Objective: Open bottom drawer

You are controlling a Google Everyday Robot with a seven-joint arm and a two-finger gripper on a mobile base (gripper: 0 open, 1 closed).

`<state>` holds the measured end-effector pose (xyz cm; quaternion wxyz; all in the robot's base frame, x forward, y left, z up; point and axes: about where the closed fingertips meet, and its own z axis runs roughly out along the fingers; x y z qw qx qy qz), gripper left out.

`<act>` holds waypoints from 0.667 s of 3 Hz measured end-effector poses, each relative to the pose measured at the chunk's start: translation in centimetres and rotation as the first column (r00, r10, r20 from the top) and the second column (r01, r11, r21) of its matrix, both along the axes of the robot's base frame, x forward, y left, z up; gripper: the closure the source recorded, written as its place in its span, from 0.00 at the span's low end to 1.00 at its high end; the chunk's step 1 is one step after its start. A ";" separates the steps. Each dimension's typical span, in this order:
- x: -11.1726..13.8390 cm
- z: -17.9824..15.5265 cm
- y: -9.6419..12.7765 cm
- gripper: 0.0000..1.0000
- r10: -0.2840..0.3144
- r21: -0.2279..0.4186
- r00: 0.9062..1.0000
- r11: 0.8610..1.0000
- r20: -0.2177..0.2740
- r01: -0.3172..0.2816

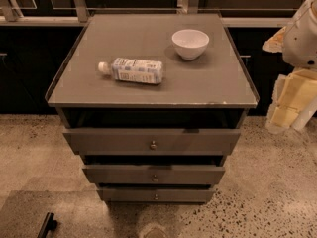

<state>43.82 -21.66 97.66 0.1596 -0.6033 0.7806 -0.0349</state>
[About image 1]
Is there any white ceramic bowl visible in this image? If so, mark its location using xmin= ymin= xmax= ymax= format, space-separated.
xmin=171 ymin=29 xmax=210 ymax=60

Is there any grey top drawer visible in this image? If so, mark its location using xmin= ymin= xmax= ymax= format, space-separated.
xmin=63 ymin=128 xmax=241 ymax=156

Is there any grey middle drawer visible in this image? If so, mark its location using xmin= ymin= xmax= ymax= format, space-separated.
xmin=83 ymin=165 xmax=225 ymax=185

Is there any grey drawer cabinet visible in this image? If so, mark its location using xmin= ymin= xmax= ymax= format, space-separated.
xmin=46 ymin=14 xmax=259 ymax=189

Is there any metal railing frame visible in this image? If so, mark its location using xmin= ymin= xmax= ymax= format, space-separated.
xmin=0 ymin=0 xmax=305 ymax=28

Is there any grey drawer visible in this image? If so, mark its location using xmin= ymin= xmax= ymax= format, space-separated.
xmin=97 ymin=187 xmax=215 ymax=203
xmin=83 ymin=165 xmax=225 ymax=185
xmin=63 ymin=128 xmax=241 ymax=156

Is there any plastic bottle with label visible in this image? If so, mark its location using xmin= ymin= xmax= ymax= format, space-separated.
xmin=97 ymin=58 xmax=163 ymax=84

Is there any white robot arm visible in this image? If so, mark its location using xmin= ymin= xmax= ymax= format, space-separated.
xmin=263 ymin=0 xmax=317 ymax=134

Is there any black object on floor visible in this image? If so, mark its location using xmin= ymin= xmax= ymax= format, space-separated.
xmin=37 ymin=212 xmax=57 ymax=238

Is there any white pipe at right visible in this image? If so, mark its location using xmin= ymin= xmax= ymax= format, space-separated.
xmin=292 ymin=97 xmax=317 ymax=131

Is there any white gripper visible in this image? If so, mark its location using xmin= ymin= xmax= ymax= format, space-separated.
xmin=265 ymin=70 xmax=317 ymax=134

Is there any grey bottom drawer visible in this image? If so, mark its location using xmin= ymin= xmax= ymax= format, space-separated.
xmin=97 ymin=187 xmax=215 ymax=203

